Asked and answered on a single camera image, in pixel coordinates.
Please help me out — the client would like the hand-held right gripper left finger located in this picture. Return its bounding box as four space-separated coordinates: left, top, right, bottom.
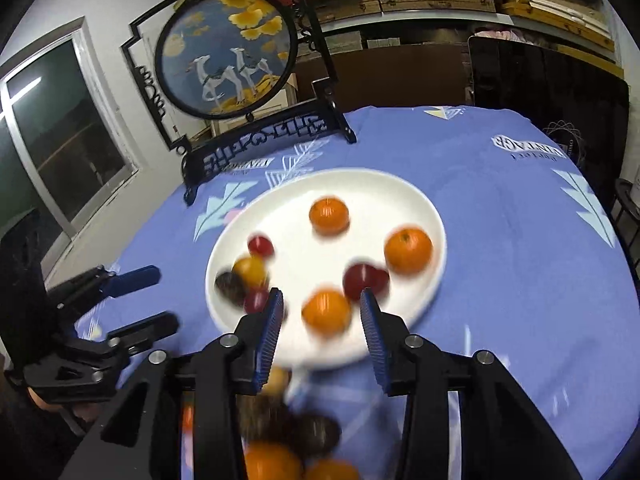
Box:
65 287 288 480

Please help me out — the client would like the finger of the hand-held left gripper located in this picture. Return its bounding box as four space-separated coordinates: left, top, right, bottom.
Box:
46 265 162 322
22 311 180 404

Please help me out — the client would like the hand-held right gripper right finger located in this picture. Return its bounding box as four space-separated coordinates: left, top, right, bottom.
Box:
359 287 583 480

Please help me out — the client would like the orange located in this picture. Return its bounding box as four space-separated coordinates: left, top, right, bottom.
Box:
308 196 350 235
243 440 305 480
383 227 434 276
301 289 353 339
303 458 362 480

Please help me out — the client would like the white round plate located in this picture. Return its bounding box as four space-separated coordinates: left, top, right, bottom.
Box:
206 169 447 371

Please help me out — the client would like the small red fruit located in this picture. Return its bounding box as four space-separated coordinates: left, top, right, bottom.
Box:
243 287 271 315
248 233 275 260

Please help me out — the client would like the small tan fruit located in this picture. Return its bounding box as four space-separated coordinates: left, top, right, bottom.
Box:
263 366 291 396

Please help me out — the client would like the large red plum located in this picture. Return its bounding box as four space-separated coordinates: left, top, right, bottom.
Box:
342 261 391 302

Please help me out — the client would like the dark brown fruit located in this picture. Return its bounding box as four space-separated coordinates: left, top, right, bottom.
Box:
295 410 342 459
214 271 247 304
237 395 297 444

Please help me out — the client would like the small yellow fruit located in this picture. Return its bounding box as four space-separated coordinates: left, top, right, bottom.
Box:
232 256 269 287

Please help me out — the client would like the blue printed tablecloth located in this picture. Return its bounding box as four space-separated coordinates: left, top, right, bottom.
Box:
75 105 634 480

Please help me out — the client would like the round deer embroidery screen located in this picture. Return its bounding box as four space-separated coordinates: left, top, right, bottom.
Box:
121 0 359 206

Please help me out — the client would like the brown cabinet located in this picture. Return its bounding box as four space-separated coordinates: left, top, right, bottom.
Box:
294 44 474 112

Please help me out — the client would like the black chair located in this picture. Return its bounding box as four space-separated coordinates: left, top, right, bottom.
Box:
611 177 640 267

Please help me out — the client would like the black panel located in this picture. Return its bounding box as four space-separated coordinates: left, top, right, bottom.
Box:
467 35 632 202

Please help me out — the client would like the aluminium frame window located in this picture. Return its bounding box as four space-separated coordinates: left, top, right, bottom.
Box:
0 16 142 272

